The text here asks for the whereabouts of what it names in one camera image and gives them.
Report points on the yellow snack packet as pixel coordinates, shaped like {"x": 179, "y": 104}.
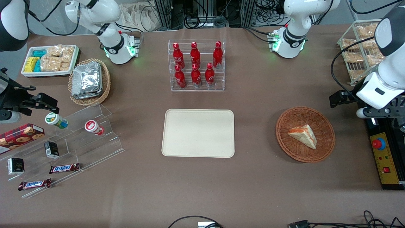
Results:
{"x": 30, "y": 64}

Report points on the green-lid white cup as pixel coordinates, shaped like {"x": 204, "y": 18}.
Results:
{"x": 55, "y": 120}

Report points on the oval tan wicker basket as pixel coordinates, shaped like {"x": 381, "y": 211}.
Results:
{"x": 106, "y": 83}

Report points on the silver foil packet stack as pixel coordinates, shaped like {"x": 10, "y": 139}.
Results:
{"x": 87, "y": 80}

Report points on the yellow control panel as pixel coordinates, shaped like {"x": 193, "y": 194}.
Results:
{"x": 389, "y": 161}

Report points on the clear bag of pastry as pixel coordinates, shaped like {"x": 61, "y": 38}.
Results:
{"x": 357, "y": 74}
{"x": 349, "y": 44}
{"x": 366, "y": 31}
{"x": 353, "y": 57}

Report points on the aluminium frame post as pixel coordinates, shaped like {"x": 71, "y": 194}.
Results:
{"x": 249, "y": 12}
{"x": 163, "y": 14}

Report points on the red-lid white cup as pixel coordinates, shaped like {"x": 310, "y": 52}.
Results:
{"x": 93, "y": 127}

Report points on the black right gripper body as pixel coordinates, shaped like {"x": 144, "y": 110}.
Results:
{"x": 14, "y": 98}

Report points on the clear acrylic stepped display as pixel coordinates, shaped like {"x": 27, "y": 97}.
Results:
{"x": 95, "y": 148}

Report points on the clear acrylic bottle rack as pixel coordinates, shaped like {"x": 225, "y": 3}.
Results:
{"x": 204, "y": 47}

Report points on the white rectangular snack bin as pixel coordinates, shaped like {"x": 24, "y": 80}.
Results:
{"x": 44, "y": 74}

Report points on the red emergency stop button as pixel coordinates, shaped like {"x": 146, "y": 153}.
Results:
{"x": 378, "y": 144}

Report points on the beige cloth bag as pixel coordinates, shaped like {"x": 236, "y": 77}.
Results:
{"x": 136, "y": 15}

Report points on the round brown wicker basket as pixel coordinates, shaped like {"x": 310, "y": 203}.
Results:
{"x": 294, "y": 152}

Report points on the clear bag of crackers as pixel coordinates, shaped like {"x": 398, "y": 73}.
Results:
{"x": 50, "y": 64}
{"x": 68, "y": 53}
{"x": 54, "y": 50}

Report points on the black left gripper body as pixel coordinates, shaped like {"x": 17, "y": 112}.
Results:
{"x": 350, "y": 97}

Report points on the beige plastic tray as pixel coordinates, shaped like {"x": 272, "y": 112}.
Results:
{"x": 197, "y": 133}

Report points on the small black box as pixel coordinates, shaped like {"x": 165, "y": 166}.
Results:
{"x": 51, "y": 149}
{"x": 15, "y": 166}

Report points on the brown snickers bar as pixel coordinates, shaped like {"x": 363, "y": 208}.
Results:
{"x": 34, "y": 184}
{"x": 64, "y": 168}

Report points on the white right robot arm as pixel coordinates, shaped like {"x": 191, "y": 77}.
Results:
{"x": 107, "y": 12}

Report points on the red cola bottle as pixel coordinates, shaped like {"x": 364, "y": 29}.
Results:
{"x": 178, "y": 57}
{"x": 209, "y": 76}
{"x": 196, "y": 77}
{"x": 195, "y": 55}
{"x": 217, "y": 57}
{"x": 180, "y": 78}

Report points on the teal snack packet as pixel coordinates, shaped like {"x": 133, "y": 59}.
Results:
{"x": 37, "y": 66}
{"x": 40, "y": 53}

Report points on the red plaid cookie box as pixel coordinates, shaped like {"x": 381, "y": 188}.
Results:
{"x": 19, "y": 136}

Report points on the triangle sandwich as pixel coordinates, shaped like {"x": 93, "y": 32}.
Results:
{"x": 303, "y": 134}

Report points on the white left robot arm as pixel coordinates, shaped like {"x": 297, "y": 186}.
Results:
{"x": 295, "y": 15}

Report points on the black equipment base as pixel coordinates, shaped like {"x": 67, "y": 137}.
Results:
{"x": 401, "y": 152}

